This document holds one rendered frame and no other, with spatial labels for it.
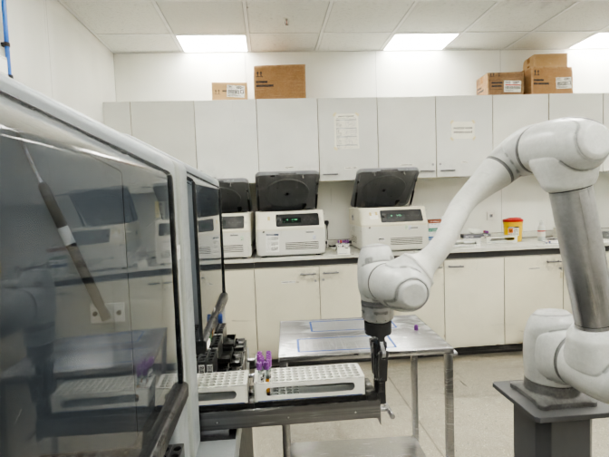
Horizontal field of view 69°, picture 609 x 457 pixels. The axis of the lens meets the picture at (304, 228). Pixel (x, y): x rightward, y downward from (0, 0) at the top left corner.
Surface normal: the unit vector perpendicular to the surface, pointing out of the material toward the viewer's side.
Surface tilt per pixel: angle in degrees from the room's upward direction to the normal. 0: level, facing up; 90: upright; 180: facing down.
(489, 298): 90
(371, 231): 90
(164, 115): 90
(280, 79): 90
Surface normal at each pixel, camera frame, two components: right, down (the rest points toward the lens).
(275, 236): 0.09, 0.06
